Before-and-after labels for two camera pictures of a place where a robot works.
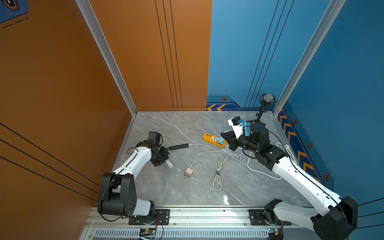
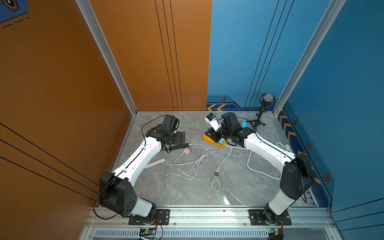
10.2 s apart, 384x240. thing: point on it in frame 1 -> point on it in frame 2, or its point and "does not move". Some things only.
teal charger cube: [221, 140] does not move
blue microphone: [246, 127] does not move
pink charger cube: [188, 172] -> [187, 150]
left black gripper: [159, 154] -> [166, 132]
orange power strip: [213, 140] does not move
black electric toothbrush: [178, 146] does not move
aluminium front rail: [188, 217] does not move
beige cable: [217, 178] does not move
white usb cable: [226, 149] -> [208, 151]
